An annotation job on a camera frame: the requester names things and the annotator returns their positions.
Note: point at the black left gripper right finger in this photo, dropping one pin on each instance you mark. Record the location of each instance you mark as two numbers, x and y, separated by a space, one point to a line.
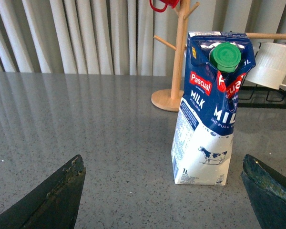
266 189

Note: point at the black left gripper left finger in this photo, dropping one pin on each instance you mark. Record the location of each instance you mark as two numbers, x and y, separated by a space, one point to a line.
53 204

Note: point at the blue white milk carton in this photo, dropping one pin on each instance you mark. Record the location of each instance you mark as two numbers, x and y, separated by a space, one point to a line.
216 63

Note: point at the white ribbed mug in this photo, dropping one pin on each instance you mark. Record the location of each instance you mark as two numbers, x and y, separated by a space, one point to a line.
270 69

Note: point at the wooden mug tree stand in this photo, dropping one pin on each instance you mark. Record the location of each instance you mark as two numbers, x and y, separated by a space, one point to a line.
169 99

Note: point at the red mug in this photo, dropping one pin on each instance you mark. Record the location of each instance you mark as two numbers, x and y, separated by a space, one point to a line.
163 4

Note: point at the black wire rack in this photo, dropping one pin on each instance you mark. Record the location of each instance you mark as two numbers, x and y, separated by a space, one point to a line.
257 96

